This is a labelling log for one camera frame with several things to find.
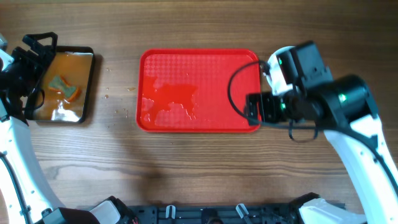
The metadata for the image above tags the black water tray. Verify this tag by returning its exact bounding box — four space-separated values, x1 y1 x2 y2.
24 46 95 123

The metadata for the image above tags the orange green sponge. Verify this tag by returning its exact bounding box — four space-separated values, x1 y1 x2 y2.
48 76 80 103

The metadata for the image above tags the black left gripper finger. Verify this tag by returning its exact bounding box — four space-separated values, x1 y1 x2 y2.
22 32 58 60
11 47 30 62

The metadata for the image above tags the red plastic tray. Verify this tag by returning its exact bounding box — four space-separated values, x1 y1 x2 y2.
136 49 261 133

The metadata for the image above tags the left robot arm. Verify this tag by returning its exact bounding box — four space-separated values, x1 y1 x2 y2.
1 32 139 223

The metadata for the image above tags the light blue plate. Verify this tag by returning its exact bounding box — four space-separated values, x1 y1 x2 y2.
266 46 293 96

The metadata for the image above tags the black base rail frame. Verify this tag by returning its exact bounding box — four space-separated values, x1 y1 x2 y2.
98 203 303 224

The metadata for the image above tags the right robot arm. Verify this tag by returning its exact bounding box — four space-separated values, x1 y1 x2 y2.
244 41 397 223

